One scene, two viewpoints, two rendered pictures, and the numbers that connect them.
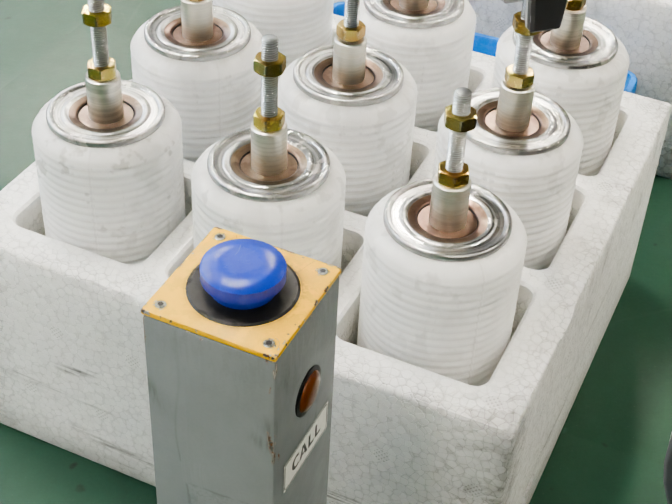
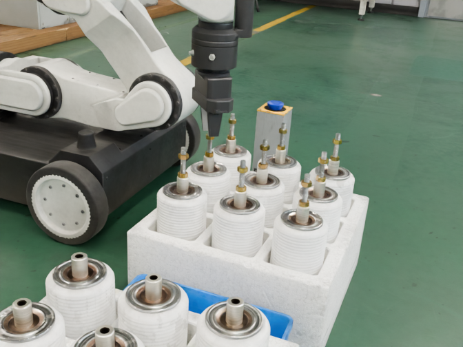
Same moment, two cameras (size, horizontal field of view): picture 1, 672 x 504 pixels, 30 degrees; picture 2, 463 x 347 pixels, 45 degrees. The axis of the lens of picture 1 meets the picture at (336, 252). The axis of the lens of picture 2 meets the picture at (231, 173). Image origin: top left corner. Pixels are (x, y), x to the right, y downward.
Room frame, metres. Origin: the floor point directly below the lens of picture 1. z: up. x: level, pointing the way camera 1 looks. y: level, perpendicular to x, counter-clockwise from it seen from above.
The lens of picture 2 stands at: (1.76, -0.10, 0.72)
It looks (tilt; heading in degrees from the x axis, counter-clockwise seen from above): 24 degrees down; 178
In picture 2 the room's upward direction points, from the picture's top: 4 degrees clockwise
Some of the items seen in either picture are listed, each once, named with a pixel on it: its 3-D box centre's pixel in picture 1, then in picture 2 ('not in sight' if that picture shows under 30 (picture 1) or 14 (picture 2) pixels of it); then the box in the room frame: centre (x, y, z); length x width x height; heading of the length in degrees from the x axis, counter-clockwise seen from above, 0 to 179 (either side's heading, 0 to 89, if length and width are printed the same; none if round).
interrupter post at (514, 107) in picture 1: (514, 104); (209, 163); (0.69, -0.11, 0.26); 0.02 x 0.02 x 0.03
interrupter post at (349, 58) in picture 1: (349, 59); (262, 175); (0.74, 0.00, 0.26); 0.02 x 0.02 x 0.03
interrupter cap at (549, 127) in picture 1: (512, 121); (208, 169); (0.69, -0.11, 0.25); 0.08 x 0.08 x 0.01
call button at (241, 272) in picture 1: (243, 279); (275, 106); (0.44, 0.04, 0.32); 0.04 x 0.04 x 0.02
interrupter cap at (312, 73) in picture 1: (348, 75); (261, 181); (0.74, 0.00, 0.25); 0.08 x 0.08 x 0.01
